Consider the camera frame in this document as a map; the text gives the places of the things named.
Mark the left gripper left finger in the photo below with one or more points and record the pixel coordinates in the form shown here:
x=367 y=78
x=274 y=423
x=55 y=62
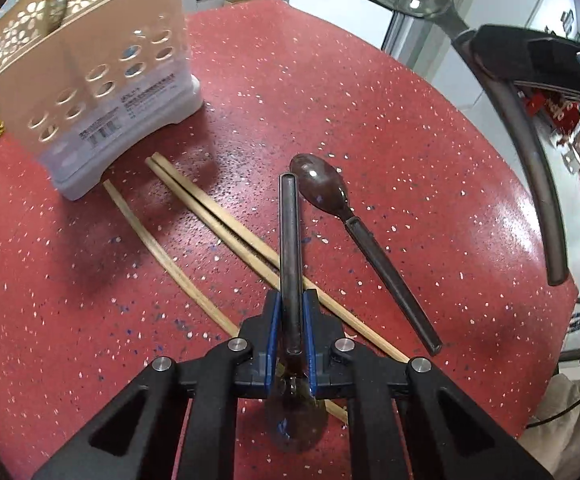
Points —
x=262 y=333

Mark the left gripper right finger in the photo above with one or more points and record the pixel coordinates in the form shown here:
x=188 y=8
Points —
x=320 y=332

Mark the dark brown plastic spoon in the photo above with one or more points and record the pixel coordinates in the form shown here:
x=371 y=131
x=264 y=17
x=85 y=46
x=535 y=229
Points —
x=296 y=419

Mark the beige utensil holder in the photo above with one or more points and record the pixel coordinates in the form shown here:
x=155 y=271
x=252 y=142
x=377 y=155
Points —
x=97 y=84

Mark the glass side table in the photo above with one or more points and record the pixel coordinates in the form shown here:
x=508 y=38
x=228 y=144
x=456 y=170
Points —
x=511 y=112

